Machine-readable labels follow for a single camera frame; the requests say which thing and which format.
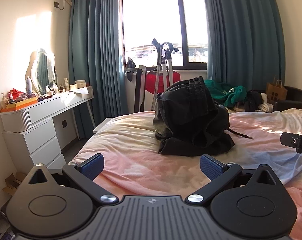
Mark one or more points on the orange box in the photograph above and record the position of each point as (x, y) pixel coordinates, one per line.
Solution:
(21, 104)

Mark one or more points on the dark hanging cloth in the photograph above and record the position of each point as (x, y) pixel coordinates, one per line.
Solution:
(131, 63)

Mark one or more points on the black sofa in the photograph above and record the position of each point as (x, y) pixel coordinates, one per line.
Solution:
(294, 96)

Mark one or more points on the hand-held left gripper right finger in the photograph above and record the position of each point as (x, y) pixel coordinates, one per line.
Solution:
(212, 167)

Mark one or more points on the white drawer chest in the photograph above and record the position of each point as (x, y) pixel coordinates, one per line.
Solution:
(41, 142)

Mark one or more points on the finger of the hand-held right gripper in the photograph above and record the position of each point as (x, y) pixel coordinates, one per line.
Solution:
(299, 142)

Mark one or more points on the green garment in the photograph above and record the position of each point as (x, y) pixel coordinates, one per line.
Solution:
(223, 92)

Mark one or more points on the brown paper bag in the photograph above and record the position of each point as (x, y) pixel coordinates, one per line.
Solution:
(275, 92)

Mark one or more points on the cardboard box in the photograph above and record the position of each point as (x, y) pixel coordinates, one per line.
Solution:
(13, 182)

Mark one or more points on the white dressing table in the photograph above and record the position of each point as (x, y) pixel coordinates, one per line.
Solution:
(56, 102)

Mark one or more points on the black folding stand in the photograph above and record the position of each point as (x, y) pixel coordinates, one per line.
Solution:
(139, 90)

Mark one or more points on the pastel bed blanket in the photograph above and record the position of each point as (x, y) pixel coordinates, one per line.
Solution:
(141, 142)

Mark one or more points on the wavy vanity mirror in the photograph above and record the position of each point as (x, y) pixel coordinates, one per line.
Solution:
(43, 71)

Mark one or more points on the silver spray can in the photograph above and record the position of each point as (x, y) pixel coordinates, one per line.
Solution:
(28, 85)

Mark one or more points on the white cloth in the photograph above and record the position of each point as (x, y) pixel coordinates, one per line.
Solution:
(265, 105)

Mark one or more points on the window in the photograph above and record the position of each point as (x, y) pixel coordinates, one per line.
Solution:
(153, 22)

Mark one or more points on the red and white shirt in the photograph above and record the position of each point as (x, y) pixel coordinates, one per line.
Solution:
(153, 82)

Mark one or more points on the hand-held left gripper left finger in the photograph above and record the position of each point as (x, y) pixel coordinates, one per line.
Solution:
(92, 167)

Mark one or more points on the tissue box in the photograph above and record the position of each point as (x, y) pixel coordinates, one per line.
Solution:
(80, 83)

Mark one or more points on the black clothes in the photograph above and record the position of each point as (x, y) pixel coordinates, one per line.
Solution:
(254, 100)

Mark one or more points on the dark grey pants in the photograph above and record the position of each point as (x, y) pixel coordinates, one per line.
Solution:
(190, 115)

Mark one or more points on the wall socket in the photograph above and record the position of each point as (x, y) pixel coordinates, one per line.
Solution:
(56, 4)

